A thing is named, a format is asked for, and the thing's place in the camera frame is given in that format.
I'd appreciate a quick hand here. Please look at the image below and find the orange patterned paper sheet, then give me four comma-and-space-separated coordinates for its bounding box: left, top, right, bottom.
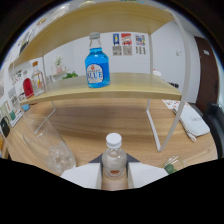
162, 98, 188, 110

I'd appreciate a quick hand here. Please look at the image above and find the clear bottle with orange cap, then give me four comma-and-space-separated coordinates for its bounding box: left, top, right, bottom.
30, 60, 47, 97

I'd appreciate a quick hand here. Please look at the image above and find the clear glass with ice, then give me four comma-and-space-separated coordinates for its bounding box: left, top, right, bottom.
22, 114, 77, 176

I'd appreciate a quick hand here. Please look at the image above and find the silver soda water can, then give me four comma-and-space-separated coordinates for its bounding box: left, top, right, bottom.
19, 29, 34, 56

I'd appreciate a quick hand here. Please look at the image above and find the colourful wall poster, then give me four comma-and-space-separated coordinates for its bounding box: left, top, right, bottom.
134, 34, 147, 56

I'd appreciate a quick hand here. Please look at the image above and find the white pouch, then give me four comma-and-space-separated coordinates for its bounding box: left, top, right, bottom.
173, 103, 212, 143

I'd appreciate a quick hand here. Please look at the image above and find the small wall shelf with pot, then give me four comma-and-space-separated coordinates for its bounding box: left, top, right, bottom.
51, 55, 68, 79

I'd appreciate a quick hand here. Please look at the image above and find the blue wall poster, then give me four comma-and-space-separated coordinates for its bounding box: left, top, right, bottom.
112, 32, 121, 56

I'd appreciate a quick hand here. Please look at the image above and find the clear bottle with white cap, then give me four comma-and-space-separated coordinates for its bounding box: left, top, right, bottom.
101, 132, 128, 181

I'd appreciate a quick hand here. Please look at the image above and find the blue liquid bottle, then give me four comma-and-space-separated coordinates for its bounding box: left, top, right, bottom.
84, 31, 111, 89

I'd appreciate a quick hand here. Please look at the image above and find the green potted plant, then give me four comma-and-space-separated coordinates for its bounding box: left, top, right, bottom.
62, 70, 79, 80

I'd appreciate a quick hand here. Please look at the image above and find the black bag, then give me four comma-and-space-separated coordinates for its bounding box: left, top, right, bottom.
0, 116, 11, 138

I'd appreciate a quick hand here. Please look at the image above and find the two-tier wooden shelf rack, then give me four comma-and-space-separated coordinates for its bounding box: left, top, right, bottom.
13, 1, 193, 153

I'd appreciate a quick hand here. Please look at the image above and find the black chair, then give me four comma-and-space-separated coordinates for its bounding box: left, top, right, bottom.
203, 102, 224, 158

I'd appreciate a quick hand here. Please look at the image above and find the red wall poster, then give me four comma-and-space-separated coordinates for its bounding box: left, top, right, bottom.
120, 32, 133, 56

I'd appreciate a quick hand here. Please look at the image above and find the red liquid bottle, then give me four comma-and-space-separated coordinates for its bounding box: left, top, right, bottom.
22, 77, 35, 99

